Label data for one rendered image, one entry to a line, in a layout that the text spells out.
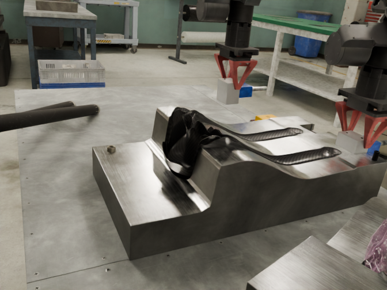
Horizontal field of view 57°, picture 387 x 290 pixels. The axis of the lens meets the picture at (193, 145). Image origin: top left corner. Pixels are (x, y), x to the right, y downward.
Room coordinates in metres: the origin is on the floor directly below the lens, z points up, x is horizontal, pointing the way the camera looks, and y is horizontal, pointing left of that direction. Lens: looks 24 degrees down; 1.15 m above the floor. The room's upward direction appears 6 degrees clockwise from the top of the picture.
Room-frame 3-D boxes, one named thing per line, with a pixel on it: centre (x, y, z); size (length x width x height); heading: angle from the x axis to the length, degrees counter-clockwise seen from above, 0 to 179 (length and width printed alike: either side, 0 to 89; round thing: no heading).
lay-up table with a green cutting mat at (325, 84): (4.67, -1.30, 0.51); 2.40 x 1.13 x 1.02; 29
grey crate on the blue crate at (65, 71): (3.51, 1.29, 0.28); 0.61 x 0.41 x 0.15; 115
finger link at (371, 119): (0.66, -0.33, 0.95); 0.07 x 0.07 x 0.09; 27
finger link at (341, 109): (0.68, -0.32, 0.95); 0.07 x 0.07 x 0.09; 27
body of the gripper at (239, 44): (0.87, -0.08, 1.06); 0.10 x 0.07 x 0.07; 27
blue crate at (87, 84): (3.51, 1.29, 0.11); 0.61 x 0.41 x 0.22; 115
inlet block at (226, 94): (0.89, -0.11, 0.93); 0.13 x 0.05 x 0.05; 117
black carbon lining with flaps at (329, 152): (0.61, -0.11, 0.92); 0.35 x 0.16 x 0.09; 118
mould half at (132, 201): (0.61, -0.09, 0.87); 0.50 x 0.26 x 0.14; 118
